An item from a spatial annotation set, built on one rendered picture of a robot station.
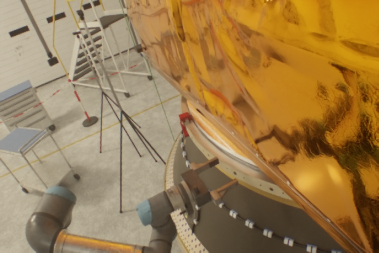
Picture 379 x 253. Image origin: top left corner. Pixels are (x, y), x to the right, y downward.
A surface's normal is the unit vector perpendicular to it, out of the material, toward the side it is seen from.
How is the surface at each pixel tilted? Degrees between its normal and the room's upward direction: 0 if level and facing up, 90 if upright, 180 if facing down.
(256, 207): 62
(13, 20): 90
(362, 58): 70
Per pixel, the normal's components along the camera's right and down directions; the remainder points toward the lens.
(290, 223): -0.58, 0.11
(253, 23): -0.94, 0.07
